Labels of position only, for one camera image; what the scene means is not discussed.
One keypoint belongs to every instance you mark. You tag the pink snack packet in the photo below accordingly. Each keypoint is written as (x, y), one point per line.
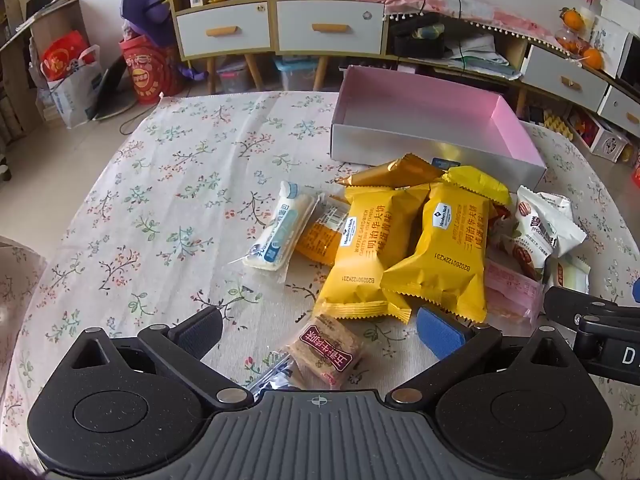
(510, 290)

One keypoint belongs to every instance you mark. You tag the black basket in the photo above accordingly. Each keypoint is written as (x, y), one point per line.
(415, 47)

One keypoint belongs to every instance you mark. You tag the low wooden drawer cabinet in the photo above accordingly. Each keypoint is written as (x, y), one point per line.
(330, 27)

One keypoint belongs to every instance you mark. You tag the pile of papers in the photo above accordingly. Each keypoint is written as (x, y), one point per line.
(480, 55)

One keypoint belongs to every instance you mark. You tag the white green snack packet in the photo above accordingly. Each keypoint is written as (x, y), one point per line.
(567, 275)

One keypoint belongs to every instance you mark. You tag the orange fruit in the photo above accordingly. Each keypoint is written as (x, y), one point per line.
(571, 19)
(592, 58)

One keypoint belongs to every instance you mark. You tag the clear storage bin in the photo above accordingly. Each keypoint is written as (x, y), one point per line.
(232, 77)

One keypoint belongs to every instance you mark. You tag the pink cardboard box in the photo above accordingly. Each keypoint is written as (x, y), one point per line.
(425, 110)

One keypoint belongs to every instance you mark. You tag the white printer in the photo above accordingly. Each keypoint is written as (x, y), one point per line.
(622, 10)

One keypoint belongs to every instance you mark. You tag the purple plush toy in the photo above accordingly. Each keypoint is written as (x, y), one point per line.
(145, 10)

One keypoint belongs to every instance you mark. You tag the yellow toy blocks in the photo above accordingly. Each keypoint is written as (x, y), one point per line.
(556, 122)

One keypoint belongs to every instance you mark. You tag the brown cracker packet red label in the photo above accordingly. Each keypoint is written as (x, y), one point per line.
(325, 350)

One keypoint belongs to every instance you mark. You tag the red white shopping bag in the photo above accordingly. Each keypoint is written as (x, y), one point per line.
(70, 90)

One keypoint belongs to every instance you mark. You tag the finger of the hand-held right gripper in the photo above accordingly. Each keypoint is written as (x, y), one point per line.
(562, 305)

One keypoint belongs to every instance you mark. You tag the white blue bread packet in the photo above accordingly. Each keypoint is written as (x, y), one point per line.
(282, 230)

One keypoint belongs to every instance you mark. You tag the gold snack packet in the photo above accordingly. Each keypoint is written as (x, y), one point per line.
(395, 170)

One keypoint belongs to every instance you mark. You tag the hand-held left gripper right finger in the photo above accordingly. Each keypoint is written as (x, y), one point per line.
(440, 332)

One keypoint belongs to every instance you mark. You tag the black microwave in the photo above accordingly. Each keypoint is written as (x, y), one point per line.
(631, 60)

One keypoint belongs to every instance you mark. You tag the clear bin blue lid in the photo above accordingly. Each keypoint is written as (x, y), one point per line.
(297, 75)

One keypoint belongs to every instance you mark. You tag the glass jar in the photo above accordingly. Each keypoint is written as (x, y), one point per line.
(570, 40)

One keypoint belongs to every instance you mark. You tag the long wooden console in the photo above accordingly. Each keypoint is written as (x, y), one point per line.
(565, 80)

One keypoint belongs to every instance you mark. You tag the wooden bookshelf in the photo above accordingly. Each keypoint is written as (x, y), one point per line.
(50, 25)

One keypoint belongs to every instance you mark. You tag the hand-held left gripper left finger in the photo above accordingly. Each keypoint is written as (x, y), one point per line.
(200, 332)

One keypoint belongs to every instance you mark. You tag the tall wooden shelf cabinet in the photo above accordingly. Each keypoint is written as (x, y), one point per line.
(220, 30)

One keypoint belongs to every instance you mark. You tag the red round bag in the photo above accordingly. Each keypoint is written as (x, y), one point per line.
(150, 75)

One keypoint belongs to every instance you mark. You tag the black flat board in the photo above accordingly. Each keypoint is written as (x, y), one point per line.
(112, 90)

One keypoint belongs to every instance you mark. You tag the orange clear snack packet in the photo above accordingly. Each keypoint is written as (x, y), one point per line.
(320, 240)

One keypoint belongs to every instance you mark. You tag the yellow waffle packet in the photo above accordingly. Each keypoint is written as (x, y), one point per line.
(360, 250)
(475, 180)
(440, 255)

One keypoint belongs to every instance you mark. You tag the white toy box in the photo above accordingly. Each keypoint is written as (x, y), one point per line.
(610, 145)

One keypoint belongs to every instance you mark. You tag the pink cloth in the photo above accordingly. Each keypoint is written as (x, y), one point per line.
(450, 5)

